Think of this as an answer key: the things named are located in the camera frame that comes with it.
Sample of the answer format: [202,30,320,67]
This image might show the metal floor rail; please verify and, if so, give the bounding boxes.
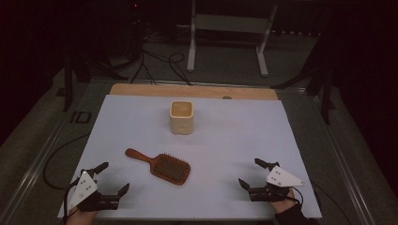
[0,82,111,225]
[275,87,377,225]

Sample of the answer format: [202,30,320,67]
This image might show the person's left hand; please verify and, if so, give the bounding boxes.
[65,208,99,225]

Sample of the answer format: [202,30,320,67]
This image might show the cream square cup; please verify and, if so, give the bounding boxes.
[169,100,194,136]

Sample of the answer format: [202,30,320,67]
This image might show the black tripod stand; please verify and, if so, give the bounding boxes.
[55,51,130,113]
[269,29,338,126]

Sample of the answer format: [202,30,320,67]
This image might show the white metal stand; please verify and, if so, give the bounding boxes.
[186,0,279,78]

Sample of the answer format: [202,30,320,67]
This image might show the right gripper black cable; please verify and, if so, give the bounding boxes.
[290,179,354,225]

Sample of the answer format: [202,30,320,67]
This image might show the long black floor cable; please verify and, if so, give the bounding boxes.
[42,132,92,191]

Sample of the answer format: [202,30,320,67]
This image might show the black rectangular floor frame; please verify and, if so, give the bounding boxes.
[69,110,93,125]

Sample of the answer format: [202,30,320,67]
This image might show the white table mat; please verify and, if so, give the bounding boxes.
[56,94,323,221]

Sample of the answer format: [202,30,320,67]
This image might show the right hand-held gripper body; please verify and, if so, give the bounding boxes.
[249,165,306,203]

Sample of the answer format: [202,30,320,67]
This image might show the person's right hand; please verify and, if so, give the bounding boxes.
[269,188,299,216]

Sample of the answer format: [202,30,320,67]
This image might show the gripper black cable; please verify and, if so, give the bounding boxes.
[62,178,81,225]
[290,179,354,225]

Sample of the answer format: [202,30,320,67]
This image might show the wooden paddle hairbrush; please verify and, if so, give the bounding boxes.
[124,147,191,187]

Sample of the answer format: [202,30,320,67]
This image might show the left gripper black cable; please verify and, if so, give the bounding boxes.
[62,178,81,225]

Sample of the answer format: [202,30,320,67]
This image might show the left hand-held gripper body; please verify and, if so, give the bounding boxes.
[67,170,121,212]

